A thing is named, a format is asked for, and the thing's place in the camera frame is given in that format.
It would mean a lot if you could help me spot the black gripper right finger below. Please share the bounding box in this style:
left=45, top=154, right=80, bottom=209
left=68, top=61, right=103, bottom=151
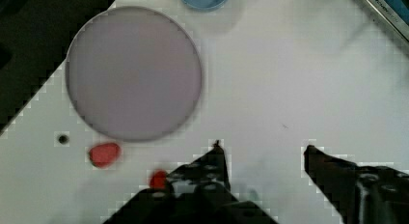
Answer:
left=304, top=145, right=409, bottom=224

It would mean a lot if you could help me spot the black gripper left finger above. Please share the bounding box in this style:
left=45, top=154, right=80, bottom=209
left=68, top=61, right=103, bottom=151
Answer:
left=103, top=141, right=278, bottom=224

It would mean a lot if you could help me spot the black and silver toaster oven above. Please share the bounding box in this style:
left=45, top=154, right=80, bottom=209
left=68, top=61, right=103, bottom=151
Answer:
left=360, top=0, right=409, bottom=47

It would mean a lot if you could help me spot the small red strawberry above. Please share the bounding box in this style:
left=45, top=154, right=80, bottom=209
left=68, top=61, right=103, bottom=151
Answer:
left=149, top=170, right=167, bottom=189

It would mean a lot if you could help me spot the red strawberry with green leaves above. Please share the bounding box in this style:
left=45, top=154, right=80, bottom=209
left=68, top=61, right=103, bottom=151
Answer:
left=88, top=143, right=122, bottom=168

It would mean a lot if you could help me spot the lilac round plate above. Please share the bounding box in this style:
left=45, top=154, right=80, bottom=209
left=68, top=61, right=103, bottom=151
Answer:
left=66, top=7, right=203, bottom=142

